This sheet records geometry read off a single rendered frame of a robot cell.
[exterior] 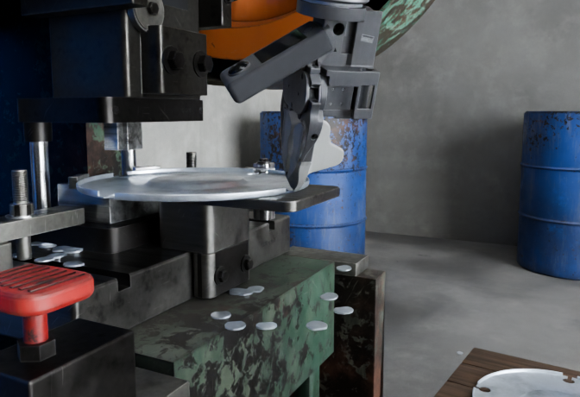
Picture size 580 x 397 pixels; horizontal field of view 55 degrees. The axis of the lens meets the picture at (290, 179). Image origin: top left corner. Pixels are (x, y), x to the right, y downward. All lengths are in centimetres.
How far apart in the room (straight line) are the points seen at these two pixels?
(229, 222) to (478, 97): 332
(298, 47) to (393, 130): 349
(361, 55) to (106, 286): 35
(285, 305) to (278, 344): 5
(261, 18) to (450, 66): 295
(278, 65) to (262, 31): 49
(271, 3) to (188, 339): 69
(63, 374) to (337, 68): 38
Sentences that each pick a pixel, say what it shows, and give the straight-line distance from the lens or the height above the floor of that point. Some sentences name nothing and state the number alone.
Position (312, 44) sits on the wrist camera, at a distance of 57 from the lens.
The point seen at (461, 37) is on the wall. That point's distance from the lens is 397.
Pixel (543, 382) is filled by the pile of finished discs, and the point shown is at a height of 35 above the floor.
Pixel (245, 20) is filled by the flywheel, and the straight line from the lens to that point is 112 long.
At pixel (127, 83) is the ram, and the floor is 91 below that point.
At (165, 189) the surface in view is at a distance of 67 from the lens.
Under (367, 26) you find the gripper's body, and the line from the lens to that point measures 60.
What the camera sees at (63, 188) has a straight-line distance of 78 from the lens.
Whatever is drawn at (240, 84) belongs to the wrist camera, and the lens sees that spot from 56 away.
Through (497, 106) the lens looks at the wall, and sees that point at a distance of 391.
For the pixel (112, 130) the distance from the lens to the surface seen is 78.
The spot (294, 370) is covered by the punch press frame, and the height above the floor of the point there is 53.
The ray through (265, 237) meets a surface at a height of 68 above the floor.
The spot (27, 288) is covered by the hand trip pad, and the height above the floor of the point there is 76.
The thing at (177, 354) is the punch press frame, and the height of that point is 64.
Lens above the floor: 87
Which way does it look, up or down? 7 degrees down
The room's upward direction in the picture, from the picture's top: straight up
